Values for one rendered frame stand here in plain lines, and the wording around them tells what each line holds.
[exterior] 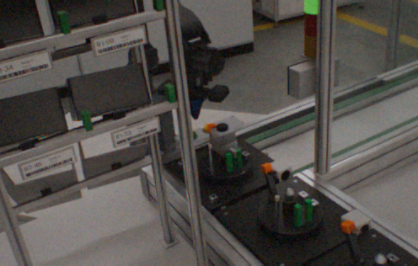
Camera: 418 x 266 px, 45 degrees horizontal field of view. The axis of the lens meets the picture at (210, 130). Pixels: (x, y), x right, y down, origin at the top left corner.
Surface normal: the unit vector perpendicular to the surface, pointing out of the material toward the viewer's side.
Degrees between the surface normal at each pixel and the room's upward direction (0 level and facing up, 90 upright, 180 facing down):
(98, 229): 0
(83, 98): 65
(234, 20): 90
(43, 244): 0
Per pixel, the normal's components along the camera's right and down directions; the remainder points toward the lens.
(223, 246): -0.08, -0.87
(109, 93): 0.29, 0.02
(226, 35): 0.40, 0.42
